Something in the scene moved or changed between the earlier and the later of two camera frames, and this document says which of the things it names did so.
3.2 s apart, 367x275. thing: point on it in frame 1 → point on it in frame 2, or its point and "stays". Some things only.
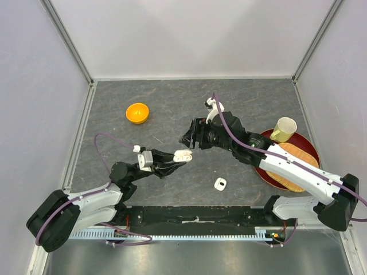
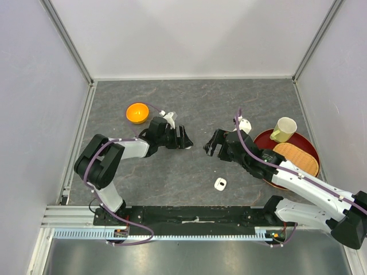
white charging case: x=220 y=184 stays
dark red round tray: x=299 y=141 stays
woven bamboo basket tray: x=300 y=153 stays
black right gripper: x=199 y=126 → x=218 y=137
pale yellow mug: x=284 y=129 stays
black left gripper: x=161 y=169 → x=180 y=142
